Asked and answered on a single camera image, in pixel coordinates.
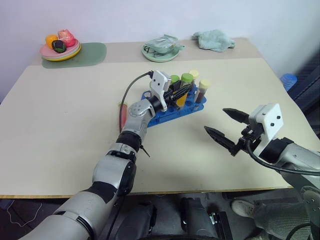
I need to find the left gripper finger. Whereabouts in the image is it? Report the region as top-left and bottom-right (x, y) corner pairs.
(171, 80), (194, 93)
(170, 87), (194, 101)

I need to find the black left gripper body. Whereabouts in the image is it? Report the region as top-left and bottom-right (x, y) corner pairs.
(163, 82), (181, 112)

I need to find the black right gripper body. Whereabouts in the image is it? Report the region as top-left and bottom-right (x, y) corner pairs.
(229, 124), (263, 158)

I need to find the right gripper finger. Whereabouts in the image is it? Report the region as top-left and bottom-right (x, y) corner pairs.
(222, 107), (251, 125)
(203, 125), (236, 151)

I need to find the green-capped yellow liquid tube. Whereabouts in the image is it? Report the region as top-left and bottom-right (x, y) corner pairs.
(175, 72), (194, 109)

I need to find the green-capped test tube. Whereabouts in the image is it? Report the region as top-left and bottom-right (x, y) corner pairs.
(170, 73), (182, 87)

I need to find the yellow-capped pale test tube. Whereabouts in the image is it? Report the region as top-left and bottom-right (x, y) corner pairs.
(188, 69), (200, 87)

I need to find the blue test tube rack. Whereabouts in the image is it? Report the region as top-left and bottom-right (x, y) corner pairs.
(141, 83), (209, 127)

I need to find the red liquid test tube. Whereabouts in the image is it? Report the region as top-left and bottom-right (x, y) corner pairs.
(117, 102), (129, 132)

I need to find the yellow-capped brown liquid tube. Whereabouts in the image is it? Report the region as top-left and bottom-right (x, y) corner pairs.
(194, 78), (212, 105)

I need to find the mint green plate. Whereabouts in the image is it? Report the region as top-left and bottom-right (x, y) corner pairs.
(140, 41), (181, 63)

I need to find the teal cloth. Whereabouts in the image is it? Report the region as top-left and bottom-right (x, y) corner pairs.
(191, 28), (237, 54)

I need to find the blue ribbed plastic object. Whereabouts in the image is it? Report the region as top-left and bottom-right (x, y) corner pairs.
(279, 72), (299, 92)

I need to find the white shoe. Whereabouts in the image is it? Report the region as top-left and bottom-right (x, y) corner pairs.
(230, 199), (260, 218)

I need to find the black ribbed equipment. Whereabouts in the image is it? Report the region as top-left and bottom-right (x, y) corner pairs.
(286, 53), (320, 137)

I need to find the dark rounded robot leg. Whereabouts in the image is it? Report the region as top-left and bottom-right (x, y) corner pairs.
(179, 197), (220, 239)
(116, 199), (158, 240)

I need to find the grey trouser leg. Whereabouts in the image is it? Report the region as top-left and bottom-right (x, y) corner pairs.
(253, 201), (314, 237)

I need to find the green placemat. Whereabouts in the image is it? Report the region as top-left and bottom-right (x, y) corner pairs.
(41, 42), (108, 70)

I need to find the stack of colourful plates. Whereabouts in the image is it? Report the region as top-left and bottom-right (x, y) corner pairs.
(43, 44), (83, 63)

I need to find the dark purple toy fruit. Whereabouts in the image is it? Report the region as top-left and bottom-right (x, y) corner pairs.
(51, 39), (67, 54)

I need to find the pale green stacked plate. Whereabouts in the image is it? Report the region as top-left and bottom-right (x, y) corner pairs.
(40, 46), (82, 61)

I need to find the pink plate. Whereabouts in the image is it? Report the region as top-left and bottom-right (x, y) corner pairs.
(39, 39), (81, 59)

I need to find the orange toy fruit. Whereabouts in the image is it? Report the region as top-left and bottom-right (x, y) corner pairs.
(45, 34), (59, 47)

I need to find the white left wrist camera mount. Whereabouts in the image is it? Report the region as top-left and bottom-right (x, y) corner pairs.
(149, 70), (173, 113)

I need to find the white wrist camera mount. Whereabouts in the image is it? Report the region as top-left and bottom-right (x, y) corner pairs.
(248, 102), (285, 161)
(149, 70), (173, 113)

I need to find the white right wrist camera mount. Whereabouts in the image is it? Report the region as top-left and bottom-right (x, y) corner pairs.
(248, 102), (285, 161)

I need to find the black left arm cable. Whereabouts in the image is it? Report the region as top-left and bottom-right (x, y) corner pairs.
(119, 70), (155, 133)

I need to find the black metal bracket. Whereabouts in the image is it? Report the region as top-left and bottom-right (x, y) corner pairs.
(208, 210), (233, 240)

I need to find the thin white string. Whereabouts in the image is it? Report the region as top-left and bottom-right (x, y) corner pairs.
(6, 198), (44, 226)

